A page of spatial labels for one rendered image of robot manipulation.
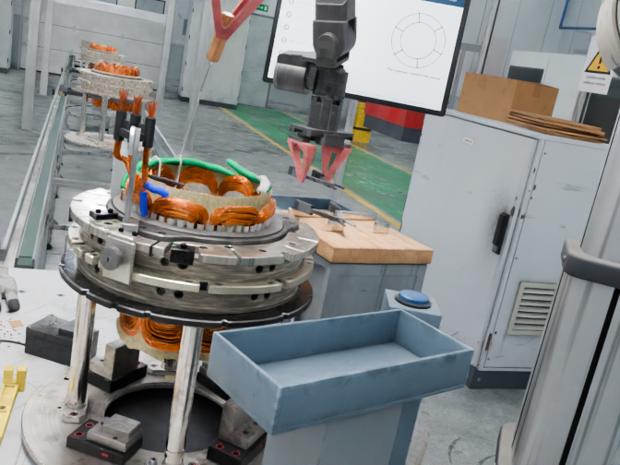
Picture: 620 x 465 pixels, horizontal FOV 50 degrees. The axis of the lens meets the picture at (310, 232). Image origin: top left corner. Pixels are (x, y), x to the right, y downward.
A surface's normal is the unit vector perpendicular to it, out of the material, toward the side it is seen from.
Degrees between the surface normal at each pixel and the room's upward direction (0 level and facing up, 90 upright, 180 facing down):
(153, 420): 0
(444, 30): 83
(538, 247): 90
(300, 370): 0
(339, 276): 90
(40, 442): 0
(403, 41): 83
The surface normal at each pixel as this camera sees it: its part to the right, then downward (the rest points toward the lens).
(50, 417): 0.18, -0.95
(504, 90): -0.87, -0.04
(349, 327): 0.60, 0.31
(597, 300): -0.32, 0.18
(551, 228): 0.31, 0.29
